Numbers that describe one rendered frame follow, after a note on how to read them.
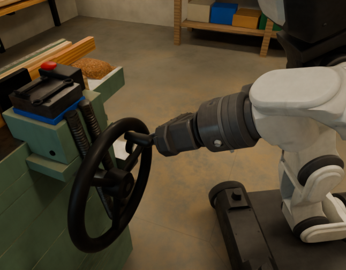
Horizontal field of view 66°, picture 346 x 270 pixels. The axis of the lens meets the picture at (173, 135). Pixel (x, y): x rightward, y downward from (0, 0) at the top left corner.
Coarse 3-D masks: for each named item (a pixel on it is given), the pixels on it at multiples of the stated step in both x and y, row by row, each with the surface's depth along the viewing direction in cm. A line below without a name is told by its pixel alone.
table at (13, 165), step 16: (96, 80) 73; (112, 80) 77; (0, 128) 57; (0, 144) 53; (16, 144) 53; (0, 160) 50; (16, 160) 53; (32, 160) 54; (48, 160) 54; (80, 160) 56; (0, 176) 50; (16, 176) 54; (64, 176) 53; (0, 192) 51
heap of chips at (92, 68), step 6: (78, 60) 79; (84, 60) 77; (90, 60) 77; (96, 60) 77; (78, 66) 76; (84, 66) 75; (90, 66) 75; (96, 66) 75; (102, 66) 76; (108, 66) 77; (114, 66) 80; (84, 72) 75; (90, 72) 75; (96, 72) 74; (102, 72) 75; (108, 72) 77; (96, 78) 74
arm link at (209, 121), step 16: (224, 96) 42; (208, 112) 41; (160, 128) 45; (176, 128) 44; (192, 128) 44; (208, 128) 41; (160, 144) 45; (176, 144) 45; (192, 144) 44; (208, 144) 42; (224, 144) 41
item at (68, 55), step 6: (90, 36) 88; (78, 42) 84; (84, 42) 84; (90, 42) 87; (66, 48) 81; (72, 48) 81; (78, 48) 83; (84, 48) 85; (90, 48) 88; (60, 54) 77; (66, 54) 79; (72, 54) 81; (78, 54) 83; (84, 54) 86; (60, 60) 77; (66, 60) 79; (72, 60) 82
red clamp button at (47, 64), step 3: (42, 63) 53; (45, 63) 53; (48, 63) 53; (51, 63) 53; (54, 63) 53; (42, 66) 52; (45, 66) 52; (48, 66) 52; (51, 66) 53; (54, 66) 53; (45, 69) 52; (48, 69) 52; (51, 69) 53
